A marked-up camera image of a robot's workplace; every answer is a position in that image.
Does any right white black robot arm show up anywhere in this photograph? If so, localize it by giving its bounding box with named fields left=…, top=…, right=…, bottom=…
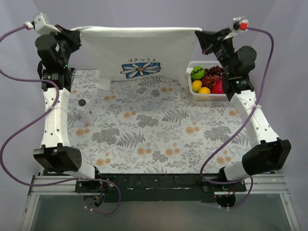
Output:
left=195, top=28, right=291, bottom=191

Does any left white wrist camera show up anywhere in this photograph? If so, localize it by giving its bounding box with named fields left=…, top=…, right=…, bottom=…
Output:
left=24, top=13, right=61, bottom=35

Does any floral patterned table mat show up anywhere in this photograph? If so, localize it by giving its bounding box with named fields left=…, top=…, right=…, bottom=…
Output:
left=67, top=70, right=251, bottom=173

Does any white daisy print t-shirt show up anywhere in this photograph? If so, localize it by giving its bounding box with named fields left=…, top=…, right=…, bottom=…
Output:
left=75, top=26, right=201, bottom=91

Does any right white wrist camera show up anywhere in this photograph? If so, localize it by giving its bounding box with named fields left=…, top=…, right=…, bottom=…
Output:
left=224, top=16, right=249, bottom=40

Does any red dragon fruit toy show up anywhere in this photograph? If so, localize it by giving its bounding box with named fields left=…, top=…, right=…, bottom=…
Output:
left=211, top=80, right=224, bottom=94

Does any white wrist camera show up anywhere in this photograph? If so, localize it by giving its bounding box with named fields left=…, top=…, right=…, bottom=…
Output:
left=24, top=13, right=61, bottom=35
left=224, top=16, right=249, bottom=40

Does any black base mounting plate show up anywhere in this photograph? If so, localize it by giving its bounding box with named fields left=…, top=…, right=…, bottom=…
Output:
left=75, top=173, right=246, bottom=203

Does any white bottle black cap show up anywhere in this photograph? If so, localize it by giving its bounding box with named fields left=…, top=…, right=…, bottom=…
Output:
left=76, top=98, right=97, bottom=125

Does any orange yellow fruit toy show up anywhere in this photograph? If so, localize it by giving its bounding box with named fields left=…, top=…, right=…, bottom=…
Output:
left=198, top=87, right=211, bottom=94

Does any green toy ball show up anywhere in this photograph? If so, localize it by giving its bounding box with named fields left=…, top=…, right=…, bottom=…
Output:
left=190, top=66, right=205, bottom=80

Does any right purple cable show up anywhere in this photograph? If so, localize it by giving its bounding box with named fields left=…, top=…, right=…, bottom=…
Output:
left=199, top=26, right=276, bottom=210

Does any dark red grape bunch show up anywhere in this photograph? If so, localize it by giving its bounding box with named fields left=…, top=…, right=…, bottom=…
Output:
left=201, top=65, right=226, bottom=88

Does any white plastic fruit basket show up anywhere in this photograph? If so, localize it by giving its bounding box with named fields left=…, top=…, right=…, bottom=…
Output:
left=186, top=61, right=228, bottom=101

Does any yellow lemon toy left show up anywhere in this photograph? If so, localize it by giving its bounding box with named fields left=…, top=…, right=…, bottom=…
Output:
left=192, top=80, right=203, bottom=92

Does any aluminium frame rail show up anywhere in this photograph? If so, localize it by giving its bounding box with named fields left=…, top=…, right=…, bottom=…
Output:
left=29, top=174, right=289, bottom=195

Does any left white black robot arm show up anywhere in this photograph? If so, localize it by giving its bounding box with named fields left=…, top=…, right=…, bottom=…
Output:
left=34, top=24, right=103, bottom=193

